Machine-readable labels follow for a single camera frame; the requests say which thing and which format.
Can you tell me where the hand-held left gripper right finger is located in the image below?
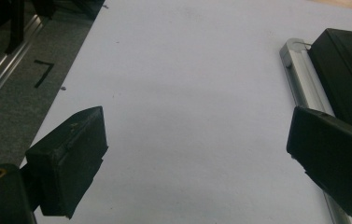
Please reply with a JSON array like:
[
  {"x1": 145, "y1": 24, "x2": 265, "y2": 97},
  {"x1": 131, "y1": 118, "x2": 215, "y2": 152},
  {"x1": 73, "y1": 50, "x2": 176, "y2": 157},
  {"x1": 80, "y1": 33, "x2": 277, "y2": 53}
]
[{"x1": 286, "y1": 105, "x2": 352, "y2": 221}]

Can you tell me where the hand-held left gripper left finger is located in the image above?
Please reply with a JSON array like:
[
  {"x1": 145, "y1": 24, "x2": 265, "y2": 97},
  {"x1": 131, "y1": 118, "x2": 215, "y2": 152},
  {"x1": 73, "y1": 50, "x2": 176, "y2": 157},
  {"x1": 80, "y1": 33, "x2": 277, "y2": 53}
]
[{"x1": 24, "y1": 105, "x2": 109, "y2": 219}]

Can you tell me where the white whiteboard with silver frame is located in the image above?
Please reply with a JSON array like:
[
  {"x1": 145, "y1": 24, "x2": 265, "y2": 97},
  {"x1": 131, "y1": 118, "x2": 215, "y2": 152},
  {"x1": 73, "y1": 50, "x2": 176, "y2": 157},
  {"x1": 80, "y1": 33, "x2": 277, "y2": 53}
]
[{"x1": 278, "y1": 37, "x2": 352, "y2": 224}]

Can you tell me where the black whiteboard eraser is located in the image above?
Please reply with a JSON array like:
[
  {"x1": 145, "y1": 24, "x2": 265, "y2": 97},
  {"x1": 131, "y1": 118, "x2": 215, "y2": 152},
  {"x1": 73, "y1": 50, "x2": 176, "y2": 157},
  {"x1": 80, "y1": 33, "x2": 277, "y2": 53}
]
[{"x1": 307, "y1": 27, "x2": 352, "y2": 136}]

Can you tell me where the white table cover sheet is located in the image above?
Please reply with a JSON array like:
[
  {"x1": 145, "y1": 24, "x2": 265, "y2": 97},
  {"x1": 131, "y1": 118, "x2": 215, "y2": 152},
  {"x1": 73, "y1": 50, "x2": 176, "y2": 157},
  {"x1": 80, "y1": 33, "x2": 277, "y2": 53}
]
[{"x1": 19, "y1": 0, "x2": 352, "y2": 224}]

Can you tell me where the black metal stand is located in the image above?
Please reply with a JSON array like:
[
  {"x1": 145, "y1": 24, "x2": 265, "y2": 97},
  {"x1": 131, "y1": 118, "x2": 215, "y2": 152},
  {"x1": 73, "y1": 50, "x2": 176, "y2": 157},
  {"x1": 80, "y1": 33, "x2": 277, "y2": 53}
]
[{"x1": 5, "y1": 0, "x2": 26, "y2": 55}]

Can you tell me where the metal floor rail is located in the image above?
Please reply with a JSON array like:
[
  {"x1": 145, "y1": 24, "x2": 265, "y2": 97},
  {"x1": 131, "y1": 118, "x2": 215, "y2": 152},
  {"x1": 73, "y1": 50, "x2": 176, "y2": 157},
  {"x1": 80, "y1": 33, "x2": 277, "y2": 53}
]
[{"x1": 0, "y1": 13, "x2": 46, "y2": 119}]

